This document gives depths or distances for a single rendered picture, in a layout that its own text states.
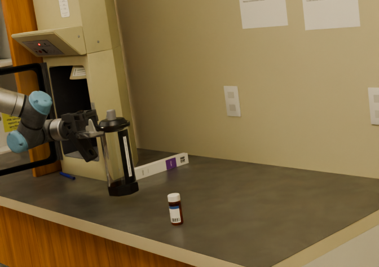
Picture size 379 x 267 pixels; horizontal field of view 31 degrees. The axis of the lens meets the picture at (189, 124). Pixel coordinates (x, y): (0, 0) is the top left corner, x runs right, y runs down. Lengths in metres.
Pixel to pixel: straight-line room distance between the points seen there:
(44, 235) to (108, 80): 0.59
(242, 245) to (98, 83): 0.99
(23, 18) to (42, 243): 0.87
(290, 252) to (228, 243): 0.18
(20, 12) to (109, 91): 0.50
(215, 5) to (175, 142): 0.64
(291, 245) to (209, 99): 1.07
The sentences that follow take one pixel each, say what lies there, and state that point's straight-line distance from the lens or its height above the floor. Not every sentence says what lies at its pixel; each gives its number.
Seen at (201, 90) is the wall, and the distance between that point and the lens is 2.65.
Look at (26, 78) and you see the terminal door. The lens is 2.69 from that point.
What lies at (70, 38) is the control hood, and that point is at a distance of 2.41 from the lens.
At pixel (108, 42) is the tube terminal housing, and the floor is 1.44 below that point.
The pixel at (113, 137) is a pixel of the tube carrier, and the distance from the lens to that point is 2.13.
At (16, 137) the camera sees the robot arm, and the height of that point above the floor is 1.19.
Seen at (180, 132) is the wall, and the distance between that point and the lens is 2.80.
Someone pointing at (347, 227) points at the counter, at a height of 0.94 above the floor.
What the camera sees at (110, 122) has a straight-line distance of 2.13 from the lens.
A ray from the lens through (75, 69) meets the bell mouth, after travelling 2.58.
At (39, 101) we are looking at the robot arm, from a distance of 2.19.
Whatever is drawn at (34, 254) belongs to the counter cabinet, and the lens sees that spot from 2.57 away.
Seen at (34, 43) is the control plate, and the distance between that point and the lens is 2.59.
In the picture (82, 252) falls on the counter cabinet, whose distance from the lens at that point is 2.25.
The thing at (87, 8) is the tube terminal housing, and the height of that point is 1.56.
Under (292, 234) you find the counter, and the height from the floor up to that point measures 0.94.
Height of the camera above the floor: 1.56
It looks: 10 degrees down
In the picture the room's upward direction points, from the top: 8 degrees counter-clockwise
